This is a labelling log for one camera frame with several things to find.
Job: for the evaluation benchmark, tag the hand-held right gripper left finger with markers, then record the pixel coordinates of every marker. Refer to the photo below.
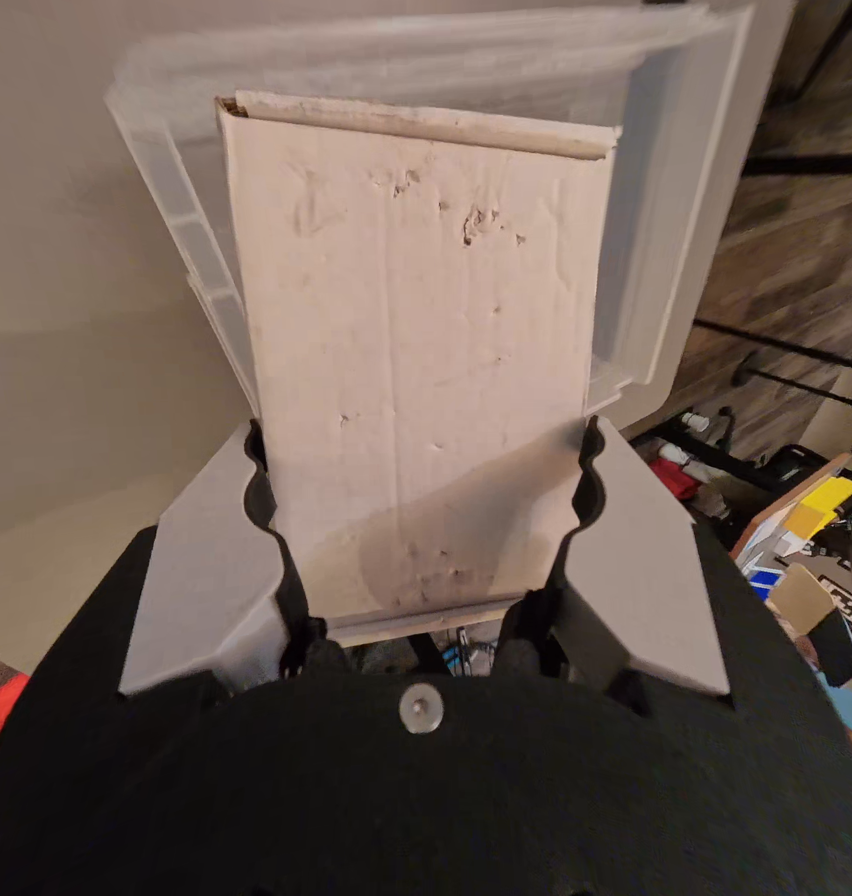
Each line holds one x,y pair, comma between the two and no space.
202,595

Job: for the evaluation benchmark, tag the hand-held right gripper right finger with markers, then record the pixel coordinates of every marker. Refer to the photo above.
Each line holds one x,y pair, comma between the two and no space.
643,595

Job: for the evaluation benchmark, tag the white cardboard box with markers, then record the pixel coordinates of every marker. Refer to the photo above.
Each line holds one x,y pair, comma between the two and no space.
412,315

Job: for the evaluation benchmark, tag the clear plastic bin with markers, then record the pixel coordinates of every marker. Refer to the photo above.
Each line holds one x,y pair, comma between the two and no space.
671,210

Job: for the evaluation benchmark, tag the black box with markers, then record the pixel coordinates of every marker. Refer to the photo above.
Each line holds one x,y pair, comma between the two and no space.
842,651

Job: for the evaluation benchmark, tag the red bag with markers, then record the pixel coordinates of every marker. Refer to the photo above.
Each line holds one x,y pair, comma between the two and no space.
674,479

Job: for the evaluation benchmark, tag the blue storage bin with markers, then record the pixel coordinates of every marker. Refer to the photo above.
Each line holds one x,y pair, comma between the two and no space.
765,586

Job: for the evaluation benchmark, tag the brown cardboard piece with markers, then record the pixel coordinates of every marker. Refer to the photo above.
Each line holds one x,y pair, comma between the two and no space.
800,598

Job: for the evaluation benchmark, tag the wooden side table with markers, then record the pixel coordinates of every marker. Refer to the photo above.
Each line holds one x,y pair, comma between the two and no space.
783,504

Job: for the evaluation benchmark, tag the yellow storage bin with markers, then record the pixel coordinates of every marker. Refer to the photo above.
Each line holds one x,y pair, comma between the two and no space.
821,507

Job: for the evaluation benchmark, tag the checkered marker tag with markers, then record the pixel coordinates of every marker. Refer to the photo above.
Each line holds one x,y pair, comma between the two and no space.
846,602

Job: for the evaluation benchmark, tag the black metal sign stand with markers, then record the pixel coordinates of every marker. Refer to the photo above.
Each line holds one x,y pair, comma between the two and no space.
783,350

